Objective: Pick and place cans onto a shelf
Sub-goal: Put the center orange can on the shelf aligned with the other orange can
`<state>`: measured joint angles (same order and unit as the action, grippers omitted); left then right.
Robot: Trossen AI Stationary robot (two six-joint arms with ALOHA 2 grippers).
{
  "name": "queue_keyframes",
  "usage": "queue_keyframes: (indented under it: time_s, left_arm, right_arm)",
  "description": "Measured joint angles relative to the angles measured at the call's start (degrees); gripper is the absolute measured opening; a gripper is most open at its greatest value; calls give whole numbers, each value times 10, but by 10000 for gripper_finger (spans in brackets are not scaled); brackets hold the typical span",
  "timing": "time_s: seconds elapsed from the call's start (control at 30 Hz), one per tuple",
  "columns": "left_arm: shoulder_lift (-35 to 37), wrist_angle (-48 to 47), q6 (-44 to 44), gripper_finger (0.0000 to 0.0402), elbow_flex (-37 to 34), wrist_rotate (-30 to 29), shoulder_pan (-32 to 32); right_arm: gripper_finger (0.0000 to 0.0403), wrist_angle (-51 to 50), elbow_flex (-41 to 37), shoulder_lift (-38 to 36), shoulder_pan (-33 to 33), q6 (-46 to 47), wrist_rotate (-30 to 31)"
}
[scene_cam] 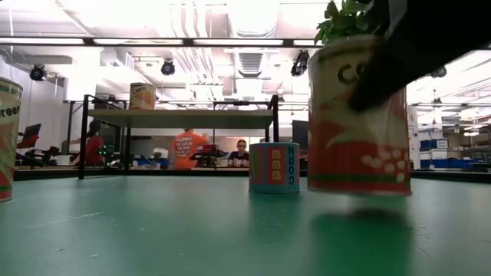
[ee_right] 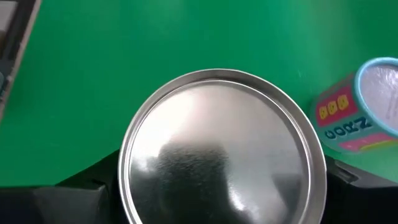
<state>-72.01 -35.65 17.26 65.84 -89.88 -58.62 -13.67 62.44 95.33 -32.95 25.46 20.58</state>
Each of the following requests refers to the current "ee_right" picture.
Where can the small blue pink Corn can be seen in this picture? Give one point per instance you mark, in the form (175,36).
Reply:
(335,109)

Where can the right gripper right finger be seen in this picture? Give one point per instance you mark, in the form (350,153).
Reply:
(357,202)

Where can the tall orange Corn can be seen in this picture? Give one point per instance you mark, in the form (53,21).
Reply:
(217,140)

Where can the green table mat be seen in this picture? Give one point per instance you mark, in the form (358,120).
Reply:
(155,46)

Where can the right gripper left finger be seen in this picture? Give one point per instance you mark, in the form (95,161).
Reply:
(62,205)

